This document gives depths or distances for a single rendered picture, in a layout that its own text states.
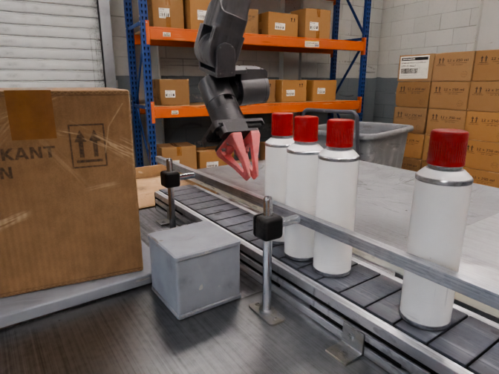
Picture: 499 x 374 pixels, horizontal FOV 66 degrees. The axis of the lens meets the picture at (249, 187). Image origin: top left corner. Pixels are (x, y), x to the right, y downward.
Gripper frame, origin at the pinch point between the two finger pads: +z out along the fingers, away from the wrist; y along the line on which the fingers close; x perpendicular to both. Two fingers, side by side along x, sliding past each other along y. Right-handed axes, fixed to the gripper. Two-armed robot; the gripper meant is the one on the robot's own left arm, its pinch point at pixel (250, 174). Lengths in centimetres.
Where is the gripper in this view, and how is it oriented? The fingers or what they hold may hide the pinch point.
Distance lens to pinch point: 65.1
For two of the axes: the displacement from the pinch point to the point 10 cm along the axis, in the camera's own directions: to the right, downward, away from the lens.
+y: 8.2, -1.4, 5.6
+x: -4.5, 4.5, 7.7
